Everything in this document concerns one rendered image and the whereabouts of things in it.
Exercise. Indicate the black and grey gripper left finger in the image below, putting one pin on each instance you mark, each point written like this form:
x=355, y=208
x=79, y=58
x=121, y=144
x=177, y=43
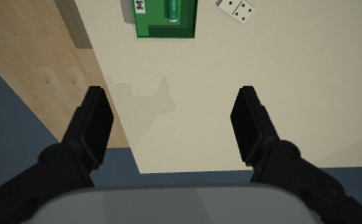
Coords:
x=61, y=167

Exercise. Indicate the green rack of bins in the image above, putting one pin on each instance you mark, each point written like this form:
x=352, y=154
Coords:
x=157, y=22

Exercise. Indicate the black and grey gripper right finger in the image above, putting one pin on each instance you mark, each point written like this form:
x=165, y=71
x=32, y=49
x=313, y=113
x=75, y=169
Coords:
x=283, y=166

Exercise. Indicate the green aa battery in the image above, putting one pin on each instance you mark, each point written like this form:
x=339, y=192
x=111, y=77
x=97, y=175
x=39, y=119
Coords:
x=172, y=10

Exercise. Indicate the white domino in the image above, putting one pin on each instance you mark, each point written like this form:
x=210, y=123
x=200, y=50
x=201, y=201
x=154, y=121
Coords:
x=239, y=9

